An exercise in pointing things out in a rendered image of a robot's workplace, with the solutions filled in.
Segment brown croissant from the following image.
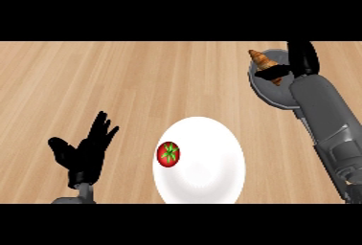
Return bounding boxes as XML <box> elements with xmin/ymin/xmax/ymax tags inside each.
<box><xmin>247</xmin><ymin>49</ymin><xmax>284</xmax><ymax>87</ymax></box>

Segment grey pan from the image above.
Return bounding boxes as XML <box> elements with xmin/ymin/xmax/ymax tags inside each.
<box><xmin>247</xmin><ymin>48</ymin><xmax>303</xmax><ymax>111</ymax></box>

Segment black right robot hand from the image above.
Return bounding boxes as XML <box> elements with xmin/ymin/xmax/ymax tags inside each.
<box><xmin>253</xmin><ymin>41</ymin><xmax>321</xmax><ymax>80</ymax></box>

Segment white plate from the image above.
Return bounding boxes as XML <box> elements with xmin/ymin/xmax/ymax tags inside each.
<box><xmin>151</xmin><ymin>116</ymin><xmax>247</xmax><ymax>205</ymax></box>

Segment red tomato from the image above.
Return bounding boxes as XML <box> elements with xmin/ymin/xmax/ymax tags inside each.
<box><xmin>155</xmin><ymin>141</ymin><xmax>182</xmax><ymax>168</ymax></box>

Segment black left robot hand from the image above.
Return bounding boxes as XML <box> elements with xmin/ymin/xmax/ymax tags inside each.
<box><xmin>47</xmin><ymin>110</ymin><xmax>120</xmax><ymax>189</ymax></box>

